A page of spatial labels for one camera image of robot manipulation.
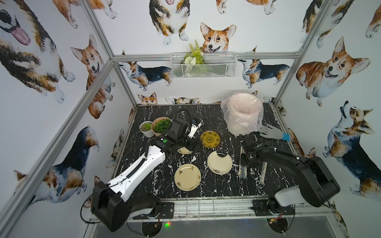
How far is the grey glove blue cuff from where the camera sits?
1025mm

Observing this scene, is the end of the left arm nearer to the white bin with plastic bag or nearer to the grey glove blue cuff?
the white bin with plastic bag

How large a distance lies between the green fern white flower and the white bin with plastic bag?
281 mm

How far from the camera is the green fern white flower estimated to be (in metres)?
0.82

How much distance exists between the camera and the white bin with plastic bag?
2.74 ft

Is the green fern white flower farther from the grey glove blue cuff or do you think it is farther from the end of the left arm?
the grey glove blue cuff
